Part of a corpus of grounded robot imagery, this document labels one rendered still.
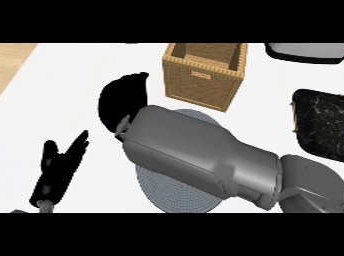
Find black marbled cutting board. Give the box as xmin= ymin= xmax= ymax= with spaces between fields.
xmin=291 ymin=88 xmax=344 ymax=166

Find white and black appliance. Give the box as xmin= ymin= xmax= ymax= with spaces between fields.
xmin=265 ymin=43 xmax=344 ymax=65

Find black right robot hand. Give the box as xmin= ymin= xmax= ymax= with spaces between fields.
xmin=98 ymin=71 xmax=153 ymax=134

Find tan wicker basket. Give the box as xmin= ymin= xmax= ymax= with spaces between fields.
xmin=161 ymin=43 xmax=250 ymax=113

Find round grey placemat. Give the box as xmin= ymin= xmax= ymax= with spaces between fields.
xmin=135 ymin=108 xmax=226 ymax=214

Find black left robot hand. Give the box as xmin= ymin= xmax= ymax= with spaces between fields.
xmin=28 ymin=129 xmax=92 ymax=208

